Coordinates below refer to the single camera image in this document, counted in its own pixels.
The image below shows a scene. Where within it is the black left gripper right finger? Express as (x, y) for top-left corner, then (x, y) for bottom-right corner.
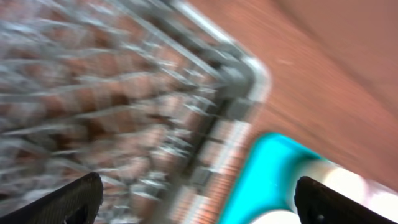
(294, 176), (396, 224)

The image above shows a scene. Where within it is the teal plastic serving tray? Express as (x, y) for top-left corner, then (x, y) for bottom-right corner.
(217, 133), (323, 224)

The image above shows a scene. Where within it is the white round plate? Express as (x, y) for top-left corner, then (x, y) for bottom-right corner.
(251, 160), (397, 224)

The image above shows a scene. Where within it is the grey plastic dishwasher rack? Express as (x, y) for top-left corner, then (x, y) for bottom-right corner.
(1, 0), (270, 223)

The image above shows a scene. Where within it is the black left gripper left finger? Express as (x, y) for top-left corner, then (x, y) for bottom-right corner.
(1, 172), (103, 224)

